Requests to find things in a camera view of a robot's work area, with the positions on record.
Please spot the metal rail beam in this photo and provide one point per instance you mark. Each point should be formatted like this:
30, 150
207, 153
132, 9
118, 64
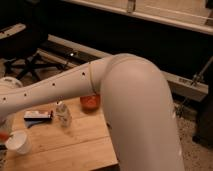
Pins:
78, 53

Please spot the orange red bowl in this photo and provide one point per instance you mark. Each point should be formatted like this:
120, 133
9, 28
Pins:
90, 102

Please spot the small flat box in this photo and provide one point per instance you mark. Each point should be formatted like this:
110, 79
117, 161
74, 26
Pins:
36, 115

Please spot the orange pepper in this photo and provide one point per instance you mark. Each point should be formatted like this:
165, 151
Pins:
4, 136

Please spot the black office chair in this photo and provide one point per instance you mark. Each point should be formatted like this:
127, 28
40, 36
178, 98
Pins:
20, 52

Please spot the clear small bottle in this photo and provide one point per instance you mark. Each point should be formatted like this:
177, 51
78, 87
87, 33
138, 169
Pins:
63, 114

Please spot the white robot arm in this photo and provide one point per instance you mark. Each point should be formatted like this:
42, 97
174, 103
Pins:
136, 101

